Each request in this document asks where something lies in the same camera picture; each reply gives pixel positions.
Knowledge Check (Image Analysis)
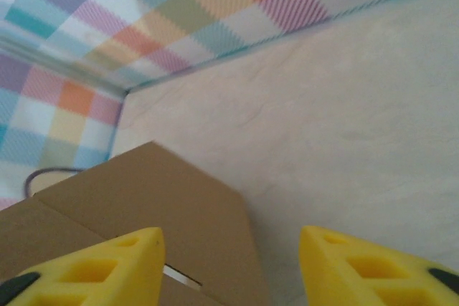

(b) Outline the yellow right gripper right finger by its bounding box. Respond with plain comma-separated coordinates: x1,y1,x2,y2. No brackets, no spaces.
299,226,459,306

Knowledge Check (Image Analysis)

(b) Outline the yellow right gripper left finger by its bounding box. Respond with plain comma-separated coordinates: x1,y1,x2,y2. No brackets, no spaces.
0,226,166,306

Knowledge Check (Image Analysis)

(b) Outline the brown cardboard box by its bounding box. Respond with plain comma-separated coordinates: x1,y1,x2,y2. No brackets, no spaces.
0,140,270,306

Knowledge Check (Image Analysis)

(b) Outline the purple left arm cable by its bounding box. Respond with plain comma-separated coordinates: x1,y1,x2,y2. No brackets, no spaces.
23,166,82,198

